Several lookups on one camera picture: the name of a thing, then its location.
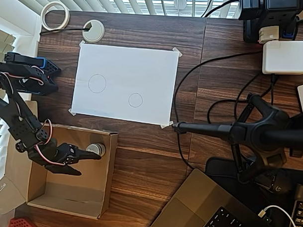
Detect small jar with silver lid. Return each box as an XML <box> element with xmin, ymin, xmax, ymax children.
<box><xmin>85</xmin><ymin>142</ymin><xmax>106</xmax><ymax>157</ymax></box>

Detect open brown cardboard box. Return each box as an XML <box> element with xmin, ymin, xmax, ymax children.
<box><xmin>0</xmin><ymin>99</ymin><xmax>120</xmax><ymax>221</ymax></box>

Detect red perforated base block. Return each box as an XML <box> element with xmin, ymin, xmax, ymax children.
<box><xmin>8</xmin><ymin>217</ymin><xmax>37</xmax><ymax>227</ymax></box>

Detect white paper sheet with circles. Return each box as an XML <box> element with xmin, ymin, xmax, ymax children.
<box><xmin>68</xmin><ymin>39</ymin><xmax>184</xmax><ymax>130</ymax></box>

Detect grey open laptop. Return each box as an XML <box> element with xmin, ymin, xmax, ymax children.
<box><xmin>144</xmin><ymin>167</ymin><xmax>285</xmax><ymax>227</ymax></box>

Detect white round desk grommet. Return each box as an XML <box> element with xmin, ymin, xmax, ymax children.
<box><xmin>81</xmin><ymin>19</ymin><xmax>105</xmax><ymax>44</ymax></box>

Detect beige masking tape roll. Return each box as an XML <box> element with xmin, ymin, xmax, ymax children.
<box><xmin>40</xmin><ymin>1</ymin><xmax>71</xmax><ymax>32</ymax></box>

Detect cream vertical blinds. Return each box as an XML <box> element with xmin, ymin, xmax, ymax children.
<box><xmin>0</xmin><ymin>25</ymin><xmax>18</xmax><ymax>214</ymax></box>
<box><xmin>0</xmin><ymin>0</ymin><xmax>243</xmax><ymax>20</ymax></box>

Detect black mouse pad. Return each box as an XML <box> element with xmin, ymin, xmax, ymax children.
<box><xmin>204</xmin><ymin>156</ymin><xmax>303</xmax><ymax>194</ymax></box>

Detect black tripod stand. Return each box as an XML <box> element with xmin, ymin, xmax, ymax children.
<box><xmin>169</xmin><ymin>90</ymin><xmax>303</xmax><ymax>187</ymax></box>

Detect black computer mouse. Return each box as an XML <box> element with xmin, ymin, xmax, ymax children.
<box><xmin>263</xmin><ymin>171</ymin><xmax>298</xmax><ymax>195</ymax></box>

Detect white square power adapter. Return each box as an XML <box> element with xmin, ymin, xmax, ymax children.
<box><xmin>261</xmin><ymin>39</ymin><xmax>303</xmax><ymax>76</ymax></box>

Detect black keyboard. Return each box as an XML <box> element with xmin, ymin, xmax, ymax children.
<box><xmin>291</xmin><ymin>183</ymin><xmax>303</xmax><ymax>227</ymax></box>

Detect black power strip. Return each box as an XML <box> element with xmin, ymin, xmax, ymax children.
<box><xmin>237</xmin><ymin>0</ymin><xmax>303</xmax><ymax>45</ymax></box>

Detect long black cable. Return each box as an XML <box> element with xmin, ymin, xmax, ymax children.
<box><xmin>170</xmin><ymin>47</ymin><xmax>265</xmax><ymax>173</ymax></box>

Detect thin black cable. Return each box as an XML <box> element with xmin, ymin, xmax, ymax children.
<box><xmin>39</xmin><ymin>24</ymin><xmax>92</xmax><ymax>38</ymax></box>

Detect white charging cable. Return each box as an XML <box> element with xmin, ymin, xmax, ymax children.
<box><xmin>259</xmin><ymin>204</ymin><xmax>302</xmax><ymax>227</ymax></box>

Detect looped black adapter cable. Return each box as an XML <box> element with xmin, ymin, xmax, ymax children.
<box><xmin>207</xmin><ymin>70</ymin><xmax>278</xmax><ymax>128</ymax></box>

